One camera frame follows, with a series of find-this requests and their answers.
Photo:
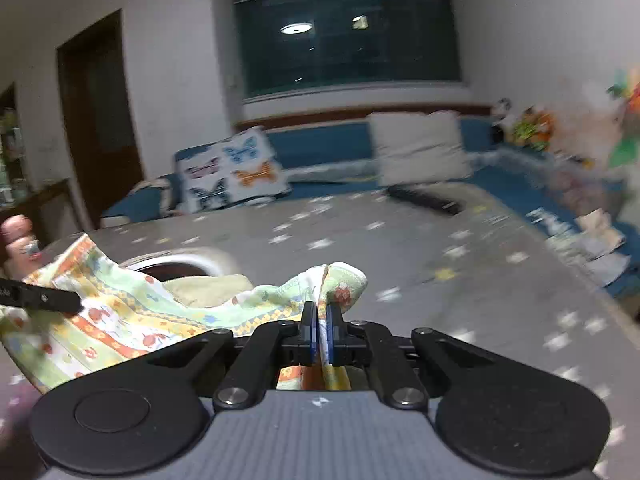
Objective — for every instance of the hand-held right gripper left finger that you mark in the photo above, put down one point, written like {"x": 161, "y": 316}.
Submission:
{"x": 310, "y": 332}

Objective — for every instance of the grey pillow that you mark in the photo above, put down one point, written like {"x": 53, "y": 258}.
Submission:
{"x": 420, "y": 147}

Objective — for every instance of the grey star-printed table cover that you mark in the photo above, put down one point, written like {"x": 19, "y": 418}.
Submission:
{"x": 400, "y": 260}

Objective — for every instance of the pink cartoon water bottle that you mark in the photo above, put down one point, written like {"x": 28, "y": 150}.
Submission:
{"x": 17, "y": 245}

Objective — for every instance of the clear plastic toy box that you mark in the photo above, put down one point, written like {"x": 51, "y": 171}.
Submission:
{"x": 585, "y": 185}

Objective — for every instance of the panda plush toy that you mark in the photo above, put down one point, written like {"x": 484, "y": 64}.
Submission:
{"x": 501, "y": 120}

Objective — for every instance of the colourful pinwheel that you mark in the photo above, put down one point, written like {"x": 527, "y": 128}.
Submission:
{"x": 627, "y": 120}

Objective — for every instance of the crumpled cloth on sofa arm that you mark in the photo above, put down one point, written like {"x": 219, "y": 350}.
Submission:
{"x": 150, "y": 186}

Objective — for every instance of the black remote control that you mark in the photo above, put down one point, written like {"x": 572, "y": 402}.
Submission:
{"x": 425, "y": 199}

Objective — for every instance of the blue sofa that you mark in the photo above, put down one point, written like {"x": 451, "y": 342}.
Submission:
{"x": 325, "y": 145}

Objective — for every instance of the butterfly print pillow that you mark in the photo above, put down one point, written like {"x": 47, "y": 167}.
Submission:
{"x": 235, "y": 170}

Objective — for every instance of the black round induction cooktop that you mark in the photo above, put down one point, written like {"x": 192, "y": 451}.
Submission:
{"x": 200, "y": 260}

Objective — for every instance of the orange plush toy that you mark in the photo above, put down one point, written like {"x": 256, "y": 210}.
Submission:
{"x": 544, "y": 130}

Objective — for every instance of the green patterned children's garment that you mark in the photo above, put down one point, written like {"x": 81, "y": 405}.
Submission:
{"x": 150, "y": 310}

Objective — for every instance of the brown bear plush toy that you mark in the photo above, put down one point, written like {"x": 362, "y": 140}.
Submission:
{"x": 524, "y": 127}

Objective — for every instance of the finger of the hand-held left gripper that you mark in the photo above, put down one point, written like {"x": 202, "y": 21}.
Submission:
{"x": 45, "y": 299}

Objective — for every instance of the brown wooden door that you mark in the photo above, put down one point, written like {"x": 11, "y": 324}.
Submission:
{"x": 100, "y": 120}

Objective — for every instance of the dark window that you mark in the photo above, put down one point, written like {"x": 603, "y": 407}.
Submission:
{"x": 345, "y": 35}

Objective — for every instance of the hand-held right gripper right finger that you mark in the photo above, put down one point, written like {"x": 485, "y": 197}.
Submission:
{"x": 332, "y": 332}

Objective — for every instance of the crumpled white cloth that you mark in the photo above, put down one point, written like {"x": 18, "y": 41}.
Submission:
{"x": 602, "y": 235}

